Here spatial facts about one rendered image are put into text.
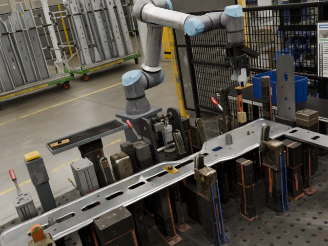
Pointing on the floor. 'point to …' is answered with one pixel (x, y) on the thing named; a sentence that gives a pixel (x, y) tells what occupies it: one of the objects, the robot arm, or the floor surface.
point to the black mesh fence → (322, 14)
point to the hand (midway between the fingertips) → (243, 83)
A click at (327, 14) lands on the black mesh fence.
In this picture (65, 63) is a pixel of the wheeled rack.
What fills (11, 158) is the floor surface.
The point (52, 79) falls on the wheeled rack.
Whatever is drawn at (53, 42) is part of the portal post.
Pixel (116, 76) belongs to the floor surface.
